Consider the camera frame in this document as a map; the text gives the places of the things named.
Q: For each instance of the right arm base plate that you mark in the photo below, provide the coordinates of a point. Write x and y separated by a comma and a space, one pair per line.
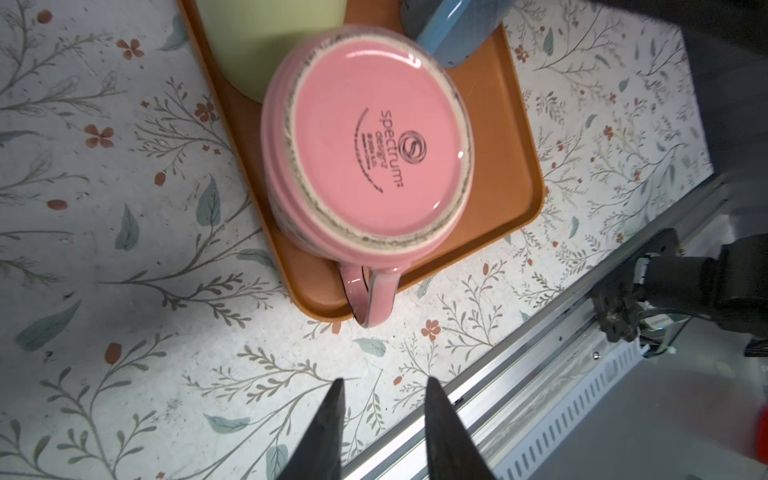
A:
616, 299

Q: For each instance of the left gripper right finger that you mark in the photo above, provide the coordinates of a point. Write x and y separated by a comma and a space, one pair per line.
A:
451, 454

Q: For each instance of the light green mug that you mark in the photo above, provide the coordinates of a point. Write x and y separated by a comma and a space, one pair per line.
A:
250, 38

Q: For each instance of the aluminium rail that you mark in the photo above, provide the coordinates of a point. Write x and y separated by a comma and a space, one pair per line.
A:
500, 397

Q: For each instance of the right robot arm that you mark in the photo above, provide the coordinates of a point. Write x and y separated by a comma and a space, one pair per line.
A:
729, 290

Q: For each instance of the pink patterned mug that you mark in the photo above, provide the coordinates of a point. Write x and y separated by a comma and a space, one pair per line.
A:
368, 155

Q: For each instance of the blue mug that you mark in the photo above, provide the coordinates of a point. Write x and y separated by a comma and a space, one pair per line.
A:
452, 30

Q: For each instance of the orange plastic tray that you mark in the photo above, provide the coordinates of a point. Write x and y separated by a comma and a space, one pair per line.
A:
507, 191

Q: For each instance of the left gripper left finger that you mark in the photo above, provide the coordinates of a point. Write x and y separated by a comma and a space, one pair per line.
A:
318, 454

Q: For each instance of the white slotted cable duct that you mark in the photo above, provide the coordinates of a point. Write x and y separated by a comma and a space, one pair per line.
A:
548, 433

